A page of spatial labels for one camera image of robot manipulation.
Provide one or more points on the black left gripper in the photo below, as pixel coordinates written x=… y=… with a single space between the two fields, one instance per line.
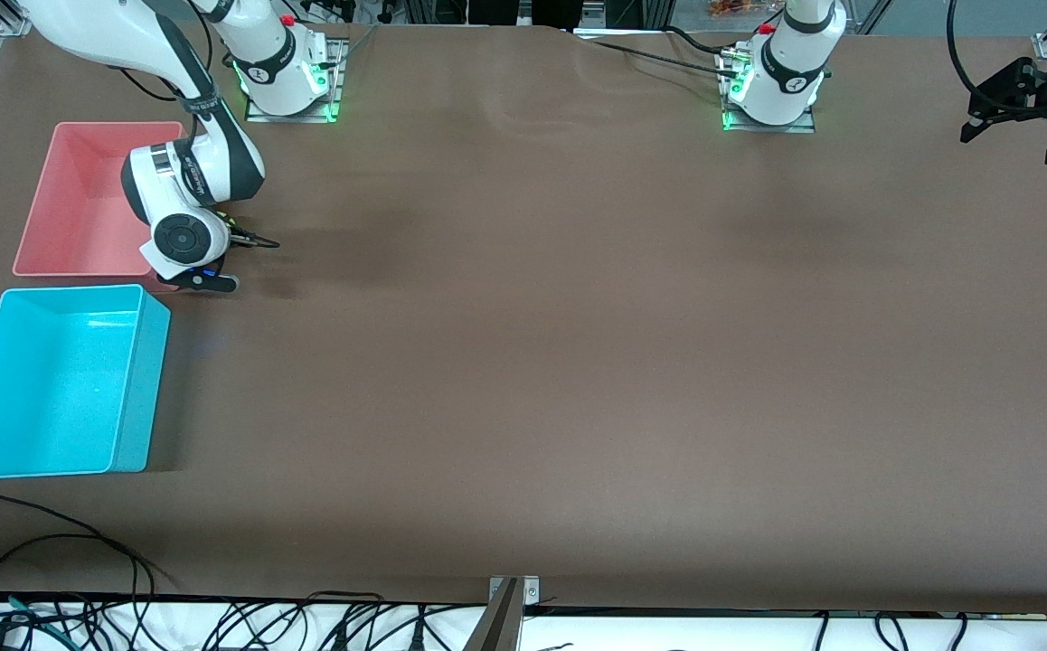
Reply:
x=1037 y=90

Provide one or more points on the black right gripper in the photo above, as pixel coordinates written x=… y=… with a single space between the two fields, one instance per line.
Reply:
x=240 y=231

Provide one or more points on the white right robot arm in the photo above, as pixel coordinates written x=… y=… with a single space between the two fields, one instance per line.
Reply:
x=184 y=240

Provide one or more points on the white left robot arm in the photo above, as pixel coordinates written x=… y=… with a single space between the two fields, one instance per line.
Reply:
x=790 y=63

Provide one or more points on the pink plastic bin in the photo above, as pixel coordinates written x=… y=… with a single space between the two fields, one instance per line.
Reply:
x=71 y=199

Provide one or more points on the blue plastic bin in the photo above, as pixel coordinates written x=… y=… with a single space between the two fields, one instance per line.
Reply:
x=53 y=389

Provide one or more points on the orange packet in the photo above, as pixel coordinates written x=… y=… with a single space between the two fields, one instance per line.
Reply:
x=731 y=9

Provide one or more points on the grey aluminium profile bar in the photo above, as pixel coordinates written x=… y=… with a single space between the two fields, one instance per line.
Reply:
x=498 y=624

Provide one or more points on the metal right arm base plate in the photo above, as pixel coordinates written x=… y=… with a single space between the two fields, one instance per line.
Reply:
x=336 y=90

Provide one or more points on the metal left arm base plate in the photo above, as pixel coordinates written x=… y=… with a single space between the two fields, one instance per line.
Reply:
x=808 y=127

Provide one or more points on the small metal bracket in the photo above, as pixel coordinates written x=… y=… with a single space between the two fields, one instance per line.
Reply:
x=531 y=592

